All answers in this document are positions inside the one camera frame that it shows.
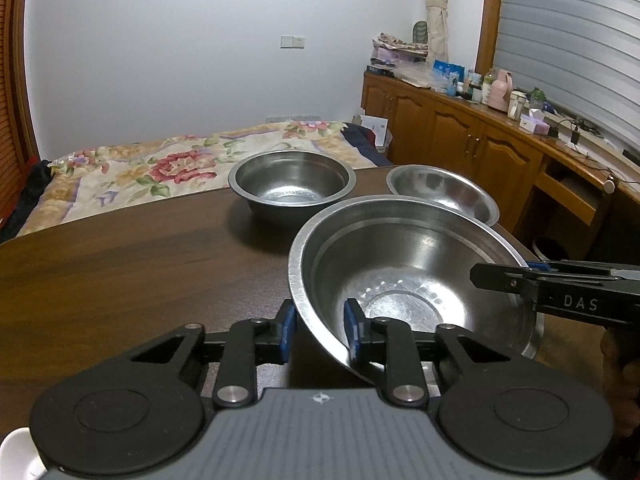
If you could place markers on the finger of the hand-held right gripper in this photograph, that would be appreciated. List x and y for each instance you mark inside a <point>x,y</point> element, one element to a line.
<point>538,266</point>
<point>500,279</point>

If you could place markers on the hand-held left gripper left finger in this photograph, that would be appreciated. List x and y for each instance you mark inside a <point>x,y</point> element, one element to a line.
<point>287,332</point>

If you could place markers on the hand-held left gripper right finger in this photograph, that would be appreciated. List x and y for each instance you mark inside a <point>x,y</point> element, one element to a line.
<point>352,335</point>

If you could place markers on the large steel bowl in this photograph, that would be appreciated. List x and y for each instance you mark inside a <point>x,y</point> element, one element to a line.
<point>400,260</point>

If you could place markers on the shallow steel bowl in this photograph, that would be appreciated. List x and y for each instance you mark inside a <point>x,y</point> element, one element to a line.
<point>440,191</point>

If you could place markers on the deep steel bowl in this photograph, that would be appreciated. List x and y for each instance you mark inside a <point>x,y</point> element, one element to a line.
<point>290,180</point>

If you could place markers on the white floral rectangular plate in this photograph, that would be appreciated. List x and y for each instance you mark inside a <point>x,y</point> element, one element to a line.
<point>15,452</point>

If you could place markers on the person's right hand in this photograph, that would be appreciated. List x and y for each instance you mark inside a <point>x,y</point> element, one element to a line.
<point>622,380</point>

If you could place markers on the dark waste bin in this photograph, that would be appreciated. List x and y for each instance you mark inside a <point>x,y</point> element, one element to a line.
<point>546,249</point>

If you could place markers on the white round gadget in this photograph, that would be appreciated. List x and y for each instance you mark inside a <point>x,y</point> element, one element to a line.
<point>610,185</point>

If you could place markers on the white power strip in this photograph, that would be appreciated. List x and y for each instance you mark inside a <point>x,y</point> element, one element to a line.
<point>587,149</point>

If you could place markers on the purple tissue box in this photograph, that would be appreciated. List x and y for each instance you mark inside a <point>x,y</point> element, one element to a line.
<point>533,122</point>

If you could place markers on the wooden sideboard cabinet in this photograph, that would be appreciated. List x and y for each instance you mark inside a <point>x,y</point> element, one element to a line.
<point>450,130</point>

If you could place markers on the white jar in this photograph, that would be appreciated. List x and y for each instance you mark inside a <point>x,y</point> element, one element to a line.
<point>516,106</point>

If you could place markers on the small green plant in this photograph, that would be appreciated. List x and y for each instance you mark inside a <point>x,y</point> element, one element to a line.
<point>537,97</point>

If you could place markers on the pink thermos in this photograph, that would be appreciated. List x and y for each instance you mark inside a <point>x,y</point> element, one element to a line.
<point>501,91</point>

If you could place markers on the clear bottle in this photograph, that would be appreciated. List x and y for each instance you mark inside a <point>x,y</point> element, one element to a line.
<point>489,85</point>

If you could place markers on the navy blanket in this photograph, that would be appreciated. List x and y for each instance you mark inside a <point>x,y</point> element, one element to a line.
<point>365,142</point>

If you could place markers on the white paper bag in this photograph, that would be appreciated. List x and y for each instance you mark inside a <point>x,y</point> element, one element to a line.
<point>376,130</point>

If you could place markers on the blue box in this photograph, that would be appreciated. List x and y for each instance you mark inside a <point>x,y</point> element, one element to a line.
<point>447,76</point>

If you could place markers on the floral blanket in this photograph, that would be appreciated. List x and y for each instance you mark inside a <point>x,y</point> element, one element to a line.
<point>150,170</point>

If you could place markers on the grey window blind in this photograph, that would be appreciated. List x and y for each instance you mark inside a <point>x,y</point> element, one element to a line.
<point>575,35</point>

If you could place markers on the pile of folded cloths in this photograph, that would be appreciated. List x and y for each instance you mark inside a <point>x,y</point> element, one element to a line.
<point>397,50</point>

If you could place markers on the grey hand fan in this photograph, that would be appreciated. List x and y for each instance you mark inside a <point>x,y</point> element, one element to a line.
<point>421,32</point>

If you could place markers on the beige patterned curtain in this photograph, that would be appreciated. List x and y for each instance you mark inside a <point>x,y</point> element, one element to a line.
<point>439,10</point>

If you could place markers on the dark cloth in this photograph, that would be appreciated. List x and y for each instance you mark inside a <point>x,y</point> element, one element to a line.
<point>30,185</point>

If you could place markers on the wooden louvered wardrobe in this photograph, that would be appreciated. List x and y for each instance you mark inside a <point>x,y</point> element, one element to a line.
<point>10,110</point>

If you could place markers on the wooden window frame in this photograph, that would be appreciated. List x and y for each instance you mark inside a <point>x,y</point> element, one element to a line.
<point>490,10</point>

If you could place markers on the white wall socket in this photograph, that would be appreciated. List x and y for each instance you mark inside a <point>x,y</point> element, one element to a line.
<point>292,42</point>

